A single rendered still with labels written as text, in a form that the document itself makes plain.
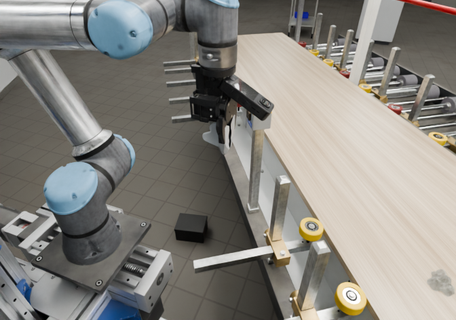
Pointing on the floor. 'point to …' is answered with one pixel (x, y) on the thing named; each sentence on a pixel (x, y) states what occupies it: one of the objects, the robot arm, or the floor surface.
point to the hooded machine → (385, 11)
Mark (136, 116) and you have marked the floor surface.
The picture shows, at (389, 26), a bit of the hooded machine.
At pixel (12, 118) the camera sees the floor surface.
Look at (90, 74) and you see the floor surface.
